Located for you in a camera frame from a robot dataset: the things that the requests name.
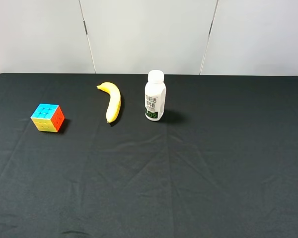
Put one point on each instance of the colourful puzzle cube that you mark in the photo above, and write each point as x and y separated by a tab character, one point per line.
48	117

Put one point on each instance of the white milk bottle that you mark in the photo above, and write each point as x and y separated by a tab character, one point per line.
155	94

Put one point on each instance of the yellow banana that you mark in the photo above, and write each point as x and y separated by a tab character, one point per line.
114	102

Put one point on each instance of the black tablecloth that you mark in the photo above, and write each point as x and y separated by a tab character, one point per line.
221	163

